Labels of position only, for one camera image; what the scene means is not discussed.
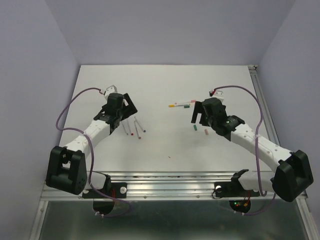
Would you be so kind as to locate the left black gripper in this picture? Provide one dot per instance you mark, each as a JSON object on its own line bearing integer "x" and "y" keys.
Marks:
{"x": 130, "y": 109}

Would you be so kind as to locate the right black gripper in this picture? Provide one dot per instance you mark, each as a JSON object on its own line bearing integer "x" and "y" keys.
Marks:
{"x": 198, "y": 108}

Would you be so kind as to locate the pink capped marker pen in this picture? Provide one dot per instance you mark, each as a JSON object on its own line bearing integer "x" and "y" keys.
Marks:
{"x": 185, "y": 102}

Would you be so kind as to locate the red capped marker pen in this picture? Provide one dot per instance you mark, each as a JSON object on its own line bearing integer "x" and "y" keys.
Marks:
{"x": 129, "y": 127}

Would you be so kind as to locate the blue capped marker pen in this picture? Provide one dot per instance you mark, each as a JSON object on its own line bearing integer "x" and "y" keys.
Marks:
{"x": 140, "y": 124}

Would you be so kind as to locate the yellow capped marker pen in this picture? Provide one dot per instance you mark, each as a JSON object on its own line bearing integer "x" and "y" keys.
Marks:
{"x": 176, "y": 105}

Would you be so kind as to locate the peach capped marker pen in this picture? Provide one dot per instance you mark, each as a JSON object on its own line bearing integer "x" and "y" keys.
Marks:
{"x": 136, "y": 129}

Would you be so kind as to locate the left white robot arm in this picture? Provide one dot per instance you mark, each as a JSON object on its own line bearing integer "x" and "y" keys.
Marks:
{"x": 67, "y": 168}

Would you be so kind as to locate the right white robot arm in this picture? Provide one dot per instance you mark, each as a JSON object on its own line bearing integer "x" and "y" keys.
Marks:
{"x": 290, "y": 173}

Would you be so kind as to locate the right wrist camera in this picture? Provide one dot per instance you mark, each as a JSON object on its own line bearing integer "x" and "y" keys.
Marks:
{"x": 217, "y": 94}

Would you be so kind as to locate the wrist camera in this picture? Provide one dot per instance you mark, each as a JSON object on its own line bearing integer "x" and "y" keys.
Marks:
{"x": 217, "y": 94}
{"x": 110, "y": 90}

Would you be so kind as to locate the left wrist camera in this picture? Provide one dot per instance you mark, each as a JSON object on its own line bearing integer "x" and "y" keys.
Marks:
{"x": 110, "y": 90}

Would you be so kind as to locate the aluminium right side rail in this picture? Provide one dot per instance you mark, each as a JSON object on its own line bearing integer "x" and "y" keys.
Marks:
{"x": 268, "y": 121}

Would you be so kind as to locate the aluminium front rail frame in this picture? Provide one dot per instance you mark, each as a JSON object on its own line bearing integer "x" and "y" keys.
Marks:
{"x": 171, "y": 206}

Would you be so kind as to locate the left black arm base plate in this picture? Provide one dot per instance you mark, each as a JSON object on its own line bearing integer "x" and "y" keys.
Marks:
{"x": 117, "y": 190}

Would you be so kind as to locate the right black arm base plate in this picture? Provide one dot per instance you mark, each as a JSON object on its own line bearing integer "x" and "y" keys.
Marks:
{"x": 228, "y": 189}

